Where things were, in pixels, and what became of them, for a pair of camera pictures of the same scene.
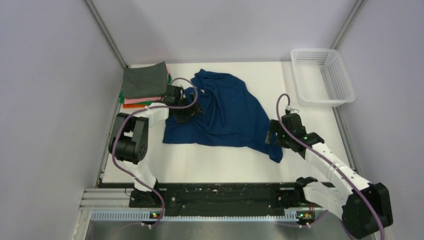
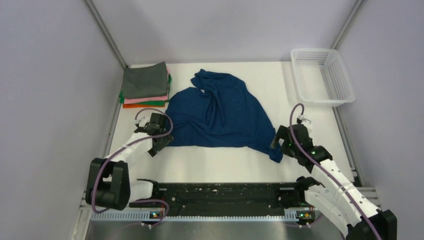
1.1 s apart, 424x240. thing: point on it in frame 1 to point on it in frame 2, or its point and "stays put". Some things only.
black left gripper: (192, 110) to (165, 141)
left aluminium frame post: (106, 32) stays put
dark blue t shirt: (230, 117) stays put
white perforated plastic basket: (320, 78) stays put
